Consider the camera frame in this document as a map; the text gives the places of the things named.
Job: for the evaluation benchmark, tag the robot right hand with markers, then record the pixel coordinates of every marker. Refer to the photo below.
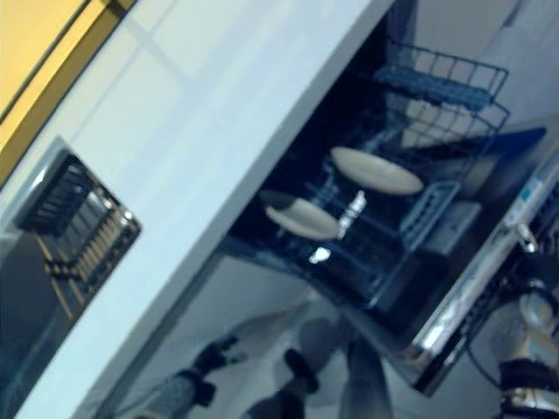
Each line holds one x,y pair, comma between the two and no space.
533,266

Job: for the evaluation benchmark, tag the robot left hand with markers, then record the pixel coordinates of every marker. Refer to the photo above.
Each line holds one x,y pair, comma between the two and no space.
214,353

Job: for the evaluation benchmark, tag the cream round ceramic plate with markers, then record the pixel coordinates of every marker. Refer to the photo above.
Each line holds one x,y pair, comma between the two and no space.
305,216
375,172

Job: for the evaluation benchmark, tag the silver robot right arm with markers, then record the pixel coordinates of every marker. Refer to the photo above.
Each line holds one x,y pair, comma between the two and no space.
535,331

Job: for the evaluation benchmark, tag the open dishwasher door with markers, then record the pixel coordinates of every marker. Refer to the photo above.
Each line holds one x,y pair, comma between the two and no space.
480,244

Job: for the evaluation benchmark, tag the grey dishwasher cutlery basket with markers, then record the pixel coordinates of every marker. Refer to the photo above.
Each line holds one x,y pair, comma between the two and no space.
430,214

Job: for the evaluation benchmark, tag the white narrow cabinet door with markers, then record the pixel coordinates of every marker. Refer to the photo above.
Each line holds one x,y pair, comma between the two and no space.
218,314

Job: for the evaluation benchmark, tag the black dish drying rack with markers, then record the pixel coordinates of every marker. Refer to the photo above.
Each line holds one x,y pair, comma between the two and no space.
83,218

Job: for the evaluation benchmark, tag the stainless steel sink basin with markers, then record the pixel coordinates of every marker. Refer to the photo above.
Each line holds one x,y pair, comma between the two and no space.
26,283

